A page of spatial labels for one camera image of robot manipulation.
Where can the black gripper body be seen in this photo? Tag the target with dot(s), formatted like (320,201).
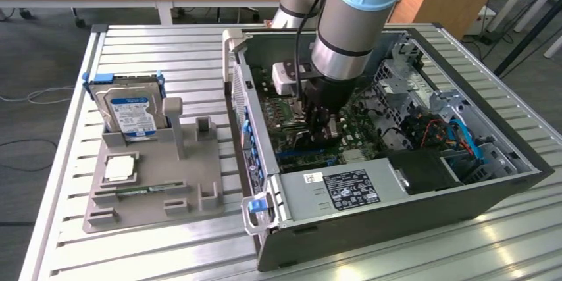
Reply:
(328,93)

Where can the dark graphics card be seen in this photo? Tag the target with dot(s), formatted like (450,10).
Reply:
(307,141)

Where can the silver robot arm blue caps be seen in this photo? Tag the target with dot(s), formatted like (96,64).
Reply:
(351,21)

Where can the metal CPU socket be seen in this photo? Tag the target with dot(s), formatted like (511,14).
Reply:
(291,110)

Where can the green motherboard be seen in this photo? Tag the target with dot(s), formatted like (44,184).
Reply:
(364,123)

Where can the silver chipset heat sink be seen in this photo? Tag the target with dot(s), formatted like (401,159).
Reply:
(352,156)

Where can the blue expansion slot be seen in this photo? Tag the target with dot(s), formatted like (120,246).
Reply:
(290,155)

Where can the black expansion slot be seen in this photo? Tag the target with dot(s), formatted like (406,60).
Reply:
(307,162)

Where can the large metal disk bay cage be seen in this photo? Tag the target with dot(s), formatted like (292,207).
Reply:
(395,96)

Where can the grey power supply unit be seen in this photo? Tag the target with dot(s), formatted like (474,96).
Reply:
(307,192)

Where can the blue case latch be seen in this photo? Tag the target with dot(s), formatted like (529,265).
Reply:
(256,204)

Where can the black open PC case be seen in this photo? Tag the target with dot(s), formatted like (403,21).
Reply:
(395,225)

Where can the grey parts rack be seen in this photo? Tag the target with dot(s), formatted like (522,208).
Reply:
(167,169)

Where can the small metal disk bay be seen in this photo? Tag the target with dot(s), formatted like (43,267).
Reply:
(495,162)

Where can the white device red mark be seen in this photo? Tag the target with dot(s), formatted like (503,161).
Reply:
(482,17)

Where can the hard disk with blue caddy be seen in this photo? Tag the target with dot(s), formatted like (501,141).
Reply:
(130,113)

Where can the silver CPU chip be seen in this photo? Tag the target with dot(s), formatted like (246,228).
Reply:
(119,168)

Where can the black slanted pole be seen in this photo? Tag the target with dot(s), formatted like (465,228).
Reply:
(526,35)

